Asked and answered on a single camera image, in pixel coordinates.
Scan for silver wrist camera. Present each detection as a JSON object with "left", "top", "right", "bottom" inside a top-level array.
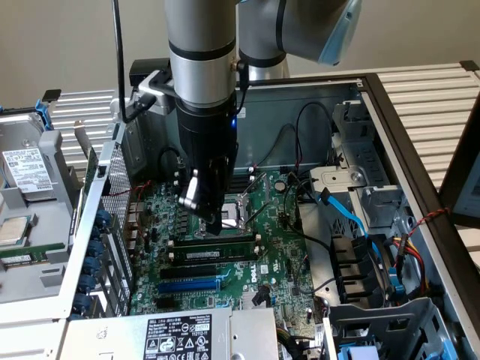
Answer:
[{"left": 137, "top": 70, "right": 178, "bottom": 116}]

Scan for green graphics card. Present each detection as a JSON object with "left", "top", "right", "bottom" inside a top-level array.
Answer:
[{"left": 74, "top": 118, "right": 99, "bottom": 198}]

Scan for open metal PC case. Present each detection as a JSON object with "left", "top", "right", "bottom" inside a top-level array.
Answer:
[{"left": 0, "top": 73, "right": 480, "bottom": 360}]

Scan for silver CPU chip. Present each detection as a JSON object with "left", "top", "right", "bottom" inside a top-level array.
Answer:
[{"left": 0, "top": 216, "right": 32, "bottom": 247}]

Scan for black box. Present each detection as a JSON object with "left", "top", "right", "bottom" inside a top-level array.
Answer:
[{"left": 129, "top": 58, "right": 173, "bottom": 86}]

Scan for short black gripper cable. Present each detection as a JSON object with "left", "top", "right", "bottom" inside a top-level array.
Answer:
[{"left": 230, "top": 58, "right": 251, "bottom": 116}]

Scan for green Dell motherboard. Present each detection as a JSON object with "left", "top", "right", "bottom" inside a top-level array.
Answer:
[{"left": 127, "top": 170, "right": 320, "bottom": 327}]

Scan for green RAM stick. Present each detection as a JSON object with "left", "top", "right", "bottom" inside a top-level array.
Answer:
[
  {"left": 0, "top": 242, "right": 65, "bottom": 269},
  {"left": 172, "top": 243, "right": 260, "bottom": 263}
]

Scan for blue disk caddy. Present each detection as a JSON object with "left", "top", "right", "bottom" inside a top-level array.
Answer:
[{"left": 0, "top": 99, "right": 56, "bottom": 133}]

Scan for red black twisted wire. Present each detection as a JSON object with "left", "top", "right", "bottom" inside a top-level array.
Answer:
[{"left": 408, "top": 206, "right": 451, "bottom": 236}]

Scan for yellow red power wire bundle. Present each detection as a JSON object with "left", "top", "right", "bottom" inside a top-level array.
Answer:
[{"left": 389, "top": 234, "right": 431, "bottom": 293}]

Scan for dark framed panel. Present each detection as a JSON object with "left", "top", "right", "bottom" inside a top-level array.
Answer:
[{"left": 438, "top": 108, "right": 480, "bottom": 226}]

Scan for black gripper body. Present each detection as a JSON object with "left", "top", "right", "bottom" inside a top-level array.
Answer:
[{"left": 175, "top": 93, "right": 240, "bottom": 178}]

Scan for long black expansion slot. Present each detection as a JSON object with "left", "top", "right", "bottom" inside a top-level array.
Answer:
[{"left": 160, "top": 264, "right": 218, "bottom": 281}]

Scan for grey drive cage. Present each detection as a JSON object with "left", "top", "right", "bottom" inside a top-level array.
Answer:
[{"left": 325, "top": 295, "right": 451, "bottom": 360}]

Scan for grey parts rack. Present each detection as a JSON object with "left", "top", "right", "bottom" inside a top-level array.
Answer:
[{"left": 0, "top": 129, "right": 82, "bottom": 305}]

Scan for thick black wire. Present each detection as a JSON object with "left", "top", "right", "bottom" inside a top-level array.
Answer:
[{"left": 281, "top": 170, "right": 335, "bottom": 253}]

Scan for blue plastic latch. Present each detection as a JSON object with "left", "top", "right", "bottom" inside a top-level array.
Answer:
[{"left": 388, "top": 268, "right": 404, "bottom": 297}]

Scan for metal disk bay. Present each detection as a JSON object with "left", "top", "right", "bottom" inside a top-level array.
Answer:
[{"left": 309, "top": 100, "right": 410, "bottom": 230}]

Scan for metal locking lever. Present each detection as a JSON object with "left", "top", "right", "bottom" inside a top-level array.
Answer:
[{"left": 245, "top": 202, "right": 273, "bottom": 228}]

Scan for black wire with plug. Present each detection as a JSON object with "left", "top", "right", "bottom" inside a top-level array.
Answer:
[{"left": 157, "top": 147, "right": 183, "bottom": 182}]

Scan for blue SATA wire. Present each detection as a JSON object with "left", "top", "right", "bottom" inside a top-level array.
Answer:
[{"left": 316, "top": 189, "right": 383, "bottom": 271}]

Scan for silver hard disk white label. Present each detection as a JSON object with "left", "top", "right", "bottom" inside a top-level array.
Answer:
[{"left": 0, "top": 112, "right": 56, "bottom": 203}]

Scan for tall black wire loop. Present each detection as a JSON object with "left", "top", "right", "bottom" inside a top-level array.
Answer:
[{"left": 295, "top": 101, "right": 334, "bottom": 166}]

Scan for blue expansion slot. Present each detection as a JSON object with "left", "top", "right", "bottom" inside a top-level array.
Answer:
[{"left": 157, "top": 277, "right": 221, "bottom": 296}]

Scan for CPU socket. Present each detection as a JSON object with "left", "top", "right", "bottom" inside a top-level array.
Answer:
[{"left": 194, "top": 194, "right": 254, "bottom": 239}]

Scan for black red wire loop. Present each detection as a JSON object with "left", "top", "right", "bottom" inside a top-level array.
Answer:
[{"left": 253, "top": 123, "right": 301, "bottom": 168}]

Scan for metal socket cover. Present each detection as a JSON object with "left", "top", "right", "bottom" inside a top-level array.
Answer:
[{"left": 239, "top": 171, "right": 272, "bottom": 226}]

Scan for grey power supply unit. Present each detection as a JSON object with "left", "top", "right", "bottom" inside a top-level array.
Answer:
[{"left": 55, "top": 307, "right": 281, "bottom": 360}]

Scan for silver chipset heatsink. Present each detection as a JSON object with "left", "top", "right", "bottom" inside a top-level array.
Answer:
[{"left": 241, "top": 290, "right": 264, "bottom": 309}]

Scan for long black cable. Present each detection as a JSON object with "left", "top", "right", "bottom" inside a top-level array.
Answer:
[{"left": 111, "top": 0, "right": 155, "bottom": 124}]

